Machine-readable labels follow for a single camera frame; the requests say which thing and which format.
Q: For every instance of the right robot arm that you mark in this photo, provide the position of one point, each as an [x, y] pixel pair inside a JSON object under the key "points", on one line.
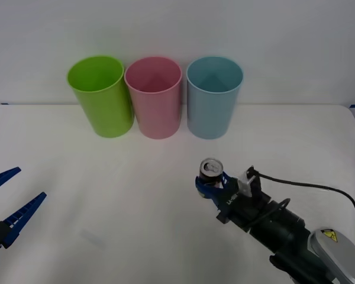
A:
{"points": [[296, 239]]}

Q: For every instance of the pale blue plastic bin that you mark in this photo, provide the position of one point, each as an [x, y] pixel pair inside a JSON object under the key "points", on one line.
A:
{"points": [[210, 112]]}

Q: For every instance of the pink plastic bin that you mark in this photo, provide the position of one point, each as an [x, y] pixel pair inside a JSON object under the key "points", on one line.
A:
{"points": [[158, 112]]}

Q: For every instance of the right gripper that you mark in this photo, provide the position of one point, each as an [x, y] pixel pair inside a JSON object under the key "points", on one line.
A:
{"points": [[239, 210]]}

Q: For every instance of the green plastic bin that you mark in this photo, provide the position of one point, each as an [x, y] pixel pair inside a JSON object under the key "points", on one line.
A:
{"points": [[106, 109]]}

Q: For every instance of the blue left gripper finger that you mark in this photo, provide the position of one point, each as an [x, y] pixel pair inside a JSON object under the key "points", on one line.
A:
{"points": [[1, 177], [20, 219]]}

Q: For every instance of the dark drink can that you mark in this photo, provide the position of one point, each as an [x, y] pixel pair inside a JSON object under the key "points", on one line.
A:
{"points": [[211, 169]]}

